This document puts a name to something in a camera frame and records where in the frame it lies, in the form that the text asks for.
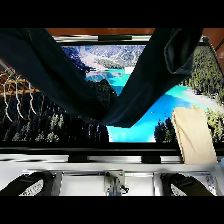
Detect blue jeans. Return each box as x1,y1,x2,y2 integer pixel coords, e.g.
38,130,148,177
0,27,205,130

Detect beige garment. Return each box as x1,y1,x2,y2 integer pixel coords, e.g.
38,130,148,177
171,106,219,165

